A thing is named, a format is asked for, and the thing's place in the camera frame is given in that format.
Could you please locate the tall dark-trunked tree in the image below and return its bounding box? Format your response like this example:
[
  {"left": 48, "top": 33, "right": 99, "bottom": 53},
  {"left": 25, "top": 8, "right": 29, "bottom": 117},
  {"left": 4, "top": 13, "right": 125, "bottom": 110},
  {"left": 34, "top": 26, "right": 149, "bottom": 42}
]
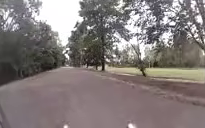
[{"left": 78, "top": 0, "right": 133, "bottom": 72}]

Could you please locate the distant line of trees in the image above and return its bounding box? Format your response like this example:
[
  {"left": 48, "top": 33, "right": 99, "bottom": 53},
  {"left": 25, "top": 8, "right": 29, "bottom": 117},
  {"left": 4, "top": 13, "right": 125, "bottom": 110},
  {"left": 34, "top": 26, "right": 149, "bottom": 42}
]
[{"left": 106, "top": 39, "right": 205, "bottom": 69}]

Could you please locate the row of roadside trees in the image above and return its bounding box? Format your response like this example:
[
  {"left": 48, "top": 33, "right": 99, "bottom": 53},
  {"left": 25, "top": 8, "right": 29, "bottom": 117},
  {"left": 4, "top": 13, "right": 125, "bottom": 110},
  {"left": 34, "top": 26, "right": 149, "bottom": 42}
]
[{"left": 65, "top": 21, "right": 103, "bottom": 70}]

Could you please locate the grey asphalt road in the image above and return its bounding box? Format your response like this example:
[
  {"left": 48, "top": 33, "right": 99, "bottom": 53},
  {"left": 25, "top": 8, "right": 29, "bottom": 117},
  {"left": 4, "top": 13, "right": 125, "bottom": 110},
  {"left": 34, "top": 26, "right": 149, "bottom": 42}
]
[{"left": 0, "top": 65, "right": 205, "bottom": 128}]

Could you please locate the small leaning tree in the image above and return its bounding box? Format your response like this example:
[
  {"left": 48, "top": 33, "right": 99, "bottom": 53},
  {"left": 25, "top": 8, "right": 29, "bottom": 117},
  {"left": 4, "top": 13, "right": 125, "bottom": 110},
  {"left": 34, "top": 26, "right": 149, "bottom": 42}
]
[{"left": 128, "top": 35, "right": 150, "bottom": 78}]

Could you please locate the dark dirt verge strip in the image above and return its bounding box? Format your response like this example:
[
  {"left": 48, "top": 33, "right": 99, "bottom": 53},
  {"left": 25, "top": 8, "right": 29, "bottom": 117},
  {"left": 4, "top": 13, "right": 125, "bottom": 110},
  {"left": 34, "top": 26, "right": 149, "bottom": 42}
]
[{"left": 81, "top": 67, "right": 205, "bottom": 108}]

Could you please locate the dense hedge of trees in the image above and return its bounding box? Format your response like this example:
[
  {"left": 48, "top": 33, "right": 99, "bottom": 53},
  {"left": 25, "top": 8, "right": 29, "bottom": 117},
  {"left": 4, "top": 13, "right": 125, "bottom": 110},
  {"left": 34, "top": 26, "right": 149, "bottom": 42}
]
[{"left": 0, "top": 0, "right": 68, "bottom": 88}]

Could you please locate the pale green grass field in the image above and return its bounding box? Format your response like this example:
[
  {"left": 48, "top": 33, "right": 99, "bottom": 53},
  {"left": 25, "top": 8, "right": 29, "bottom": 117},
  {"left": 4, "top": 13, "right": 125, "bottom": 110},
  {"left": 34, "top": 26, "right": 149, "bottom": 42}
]
[{"left": 104, "top": 66, "right": 205, "bottom": 83}]

